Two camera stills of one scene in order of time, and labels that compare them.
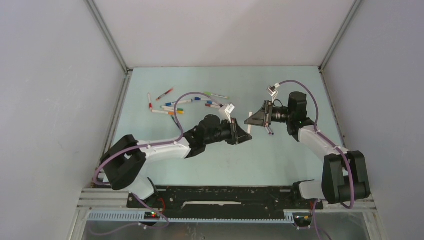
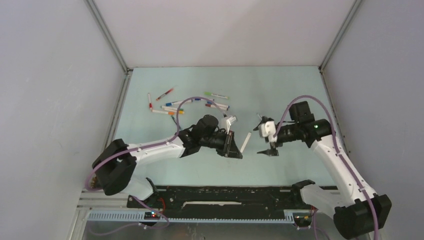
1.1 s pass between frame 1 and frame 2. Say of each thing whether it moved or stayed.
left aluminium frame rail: stayed
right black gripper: moved
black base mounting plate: stayed
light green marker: stayed
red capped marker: stayed
